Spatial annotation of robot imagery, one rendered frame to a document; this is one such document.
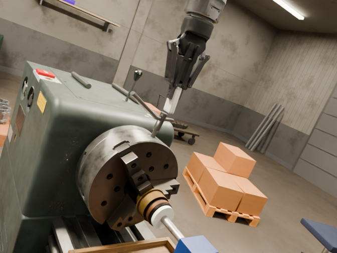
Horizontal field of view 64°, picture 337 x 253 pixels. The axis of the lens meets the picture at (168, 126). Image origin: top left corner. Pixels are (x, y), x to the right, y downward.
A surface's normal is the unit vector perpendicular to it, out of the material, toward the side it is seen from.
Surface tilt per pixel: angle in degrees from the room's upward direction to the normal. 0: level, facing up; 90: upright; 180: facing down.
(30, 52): 90
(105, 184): 90
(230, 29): 90
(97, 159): 66
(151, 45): 90
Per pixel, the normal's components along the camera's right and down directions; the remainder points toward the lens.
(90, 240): 0.36, -0.91
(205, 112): 0.44, 0.36
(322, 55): -0.82, -0.21
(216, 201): 0.16, 0.28
